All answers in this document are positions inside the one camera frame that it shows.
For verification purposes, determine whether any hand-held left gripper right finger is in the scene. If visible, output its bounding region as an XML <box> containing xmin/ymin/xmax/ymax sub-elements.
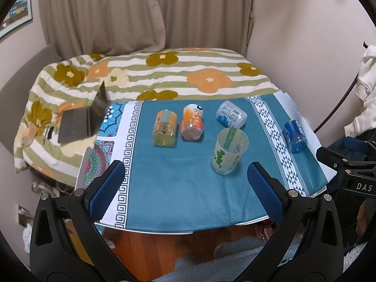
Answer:
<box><xmin>235</xmin><ymin>161</ymin><xmax>344</xmax><ymax>282</ymax></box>

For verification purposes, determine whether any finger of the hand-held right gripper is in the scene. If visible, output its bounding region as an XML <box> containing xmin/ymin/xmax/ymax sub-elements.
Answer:
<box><xmin>344</xmin><ymin>137</ymin><xmax>371</xmax><ymax>155</ymax></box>
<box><xmin>316</xmin><ymin>146</ymin><xmax>351</xmax><ymax>171</ymax></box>

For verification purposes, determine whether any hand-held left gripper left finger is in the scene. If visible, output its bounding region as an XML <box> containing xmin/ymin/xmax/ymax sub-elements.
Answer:
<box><xmin>29</xmin><ymin>160</ymin><xmax>138</xmax><ymax>282</ymax></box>

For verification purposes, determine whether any blue bottle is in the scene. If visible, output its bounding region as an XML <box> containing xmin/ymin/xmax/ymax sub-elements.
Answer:
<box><xmin>283</xmin><ymin>119</ymin><xmax>308</xmax><ymax>154</ymax></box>

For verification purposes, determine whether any yellow orange-labelled bottle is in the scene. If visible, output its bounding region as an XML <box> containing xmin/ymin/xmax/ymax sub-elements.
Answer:
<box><xmin>151</xmin><ymin>109</ymin><xmax>178</xmax><ymax>148</ymax></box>

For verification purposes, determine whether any orange white bottle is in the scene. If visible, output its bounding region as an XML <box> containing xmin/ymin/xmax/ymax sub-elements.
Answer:
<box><xmin>180</xmin><ymin>104</ymin><xmax>204</xmax><ymax>141</ymax></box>

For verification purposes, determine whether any green printed clear cup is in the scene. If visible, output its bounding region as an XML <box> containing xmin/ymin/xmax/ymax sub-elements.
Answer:
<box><xmin>210</xmin><ymin>127</ymin><xmax>250</xmax><ymax>176</ymax></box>

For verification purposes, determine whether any person's right hand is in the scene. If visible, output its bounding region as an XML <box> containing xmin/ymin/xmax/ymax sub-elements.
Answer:
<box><xmin>356</xmin><ymin>201</ymin><xmax>368</xmax><ymax>227</ymax></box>

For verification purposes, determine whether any white hanging garment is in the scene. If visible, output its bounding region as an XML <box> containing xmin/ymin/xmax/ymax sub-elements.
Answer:
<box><xmin>344</xmin><ymin>45</ymin><xmax>376</xmax><ymax>138</ymax></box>

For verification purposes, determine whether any grey laptop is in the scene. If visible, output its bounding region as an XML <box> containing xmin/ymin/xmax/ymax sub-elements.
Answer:
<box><xmin>57</xmin><ymin>81</ymin><xmax>109</xmax><ymax>144</ymax></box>

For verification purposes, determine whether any teal patterned tablecloth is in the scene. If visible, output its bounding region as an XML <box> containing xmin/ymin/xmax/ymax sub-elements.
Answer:
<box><xmin>75</xmin><ymin>95</ymin><xmax>328</xmax><ymax>234</ymax></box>

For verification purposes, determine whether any white plastic bag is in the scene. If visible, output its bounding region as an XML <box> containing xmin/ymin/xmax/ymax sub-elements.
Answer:
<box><xmin>22</xmin><ymin>222</ymin><xmax>39</xmax><ymax>256</ymax></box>

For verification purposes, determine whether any floral striped blanket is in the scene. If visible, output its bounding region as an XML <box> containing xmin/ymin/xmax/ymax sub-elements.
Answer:
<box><xmin>13</xmin><ymin>47</ymin><xmax>284</xmax><ymax>187</ymax></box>

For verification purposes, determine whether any beige curtain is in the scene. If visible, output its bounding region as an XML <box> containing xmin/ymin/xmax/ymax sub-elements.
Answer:
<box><xmin>38</xmin><ymin>0</ymin><xmax>256</xmax><ymax>62</ymax></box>

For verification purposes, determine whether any black cable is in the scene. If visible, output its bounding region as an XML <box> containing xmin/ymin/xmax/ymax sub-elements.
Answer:
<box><xmin>313</xmin><ymin>72</ymin><xmax>360</xmax><ymax>133</ymax></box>

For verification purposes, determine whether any framed wall poster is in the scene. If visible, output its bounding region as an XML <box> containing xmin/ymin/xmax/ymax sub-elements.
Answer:
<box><xmin>0</xmin><ymin>0</ymin><xmax>33</xmax><ymax>39</ymax></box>

